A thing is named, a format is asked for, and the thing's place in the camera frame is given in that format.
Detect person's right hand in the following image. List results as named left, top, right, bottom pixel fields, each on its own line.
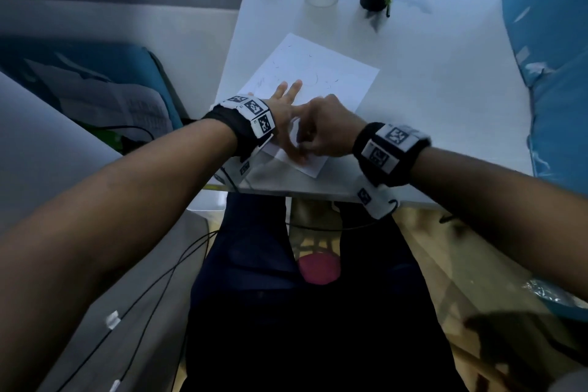
left=296, top=94, right=368, bottom=159

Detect person's left hand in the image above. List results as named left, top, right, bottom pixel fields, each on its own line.
left=247, top=79, right=318, bottom=165

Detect white paper sheet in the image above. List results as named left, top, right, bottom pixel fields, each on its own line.
left=236, top=32, right=380, bottom=178

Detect person's right forearm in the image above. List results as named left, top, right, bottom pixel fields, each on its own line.
left=411, top=146, right=588, bottom=301

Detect person's left forearm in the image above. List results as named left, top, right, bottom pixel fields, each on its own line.
left=0, top=119, right=238, bottom=392

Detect grey printed paper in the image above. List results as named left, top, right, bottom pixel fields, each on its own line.
left=23, top=58, right=175, bottom=138

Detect person's dark trousers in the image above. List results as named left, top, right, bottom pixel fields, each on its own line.
left=181, top=192, right=467, bottom=392

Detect white plastic bin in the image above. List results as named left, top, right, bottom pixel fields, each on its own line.
left=188, top=189, right=228, bottom=213

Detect pink slipper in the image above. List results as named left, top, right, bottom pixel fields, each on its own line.
left=297, top=252, right=342, bottom=286

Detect teal chair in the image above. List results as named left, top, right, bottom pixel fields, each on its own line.
left=0, top=36, right=189, bottom=130

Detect blue patterned cushion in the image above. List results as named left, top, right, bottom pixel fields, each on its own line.
left=501, top=0, right=588, bottom=197

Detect black left wrist camera band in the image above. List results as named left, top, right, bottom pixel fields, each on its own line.
left=202, top=94, right=279, bottom=186

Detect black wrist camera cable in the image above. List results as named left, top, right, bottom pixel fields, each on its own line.
left=216, top=166, right=401, bottom=234

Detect black floor cable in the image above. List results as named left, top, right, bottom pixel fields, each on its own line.
left=55, top=228, right=219, bottom=392

